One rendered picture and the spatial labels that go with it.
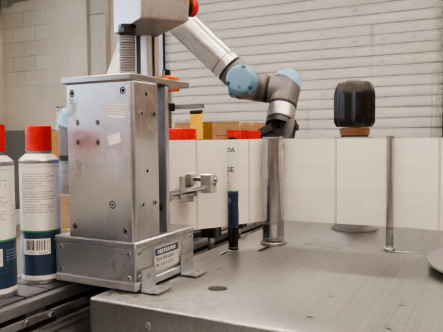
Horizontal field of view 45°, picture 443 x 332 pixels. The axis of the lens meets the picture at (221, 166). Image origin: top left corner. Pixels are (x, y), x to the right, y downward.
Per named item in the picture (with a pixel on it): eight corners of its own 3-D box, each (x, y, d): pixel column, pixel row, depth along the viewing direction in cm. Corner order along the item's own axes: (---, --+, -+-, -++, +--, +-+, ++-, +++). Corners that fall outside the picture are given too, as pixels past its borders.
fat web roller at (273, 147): (281, 247, 90) (280, 136, 89) (256, 245, 92) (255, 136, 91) (290, 242, 94) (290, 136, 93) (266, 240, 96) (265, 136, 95)
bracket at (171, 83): (130, 79, 62) (130, 70, 62) (59, 83, 67) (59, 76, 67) (190, 88, 74) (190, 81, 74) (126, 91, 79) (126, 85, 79)
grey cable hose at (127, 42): (130, 134, 101) (128, 22, 100) (116, 134, 102) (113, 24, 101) (142, 134, 104) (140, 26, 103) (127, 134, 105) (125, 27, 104)
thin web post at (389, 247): (394, 252, 85) (395, 135, 84) (382, 251, 86) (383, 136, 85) (396, 249, 87) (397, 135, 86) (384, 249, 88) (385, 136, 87)
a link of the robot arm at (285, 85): (273, 80, 153) (302, 84, 151) (265, 112, 148) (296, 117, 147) (273, 64, 146) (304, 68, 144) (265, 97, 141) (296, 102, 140)
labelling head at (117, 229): (136, 292, 63) (132, 75, 62) (55, 280, 69) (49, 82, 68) (195, 267, 75) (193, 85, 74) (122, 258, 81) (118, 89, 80)
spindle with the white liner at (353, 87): (372, 233, 102) (372, 77, 100) (326, 230, 106) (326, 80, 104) (380, 226, 110) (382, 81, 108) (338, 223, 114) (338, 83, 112)
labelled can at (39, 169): (41, 286, 67) (37, 124, 66) (12, 282, 70) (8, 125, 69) (70, 276, 72) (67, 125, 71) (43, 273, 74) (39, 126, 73)
